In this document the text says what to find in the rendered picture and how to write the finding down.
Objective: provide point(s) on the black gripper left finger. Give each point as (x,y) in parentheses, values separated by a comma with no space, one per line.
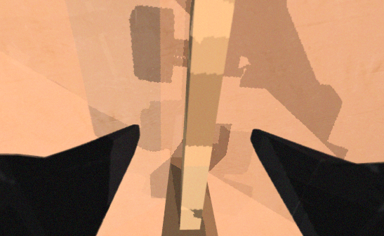
(70,192)

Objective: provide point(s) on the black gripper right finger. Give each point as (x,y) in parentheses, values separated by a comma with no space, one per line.
(325,195)

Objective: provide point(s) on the long tan wooden rail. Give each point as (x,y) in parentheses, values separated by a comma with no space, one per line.
(210,22)

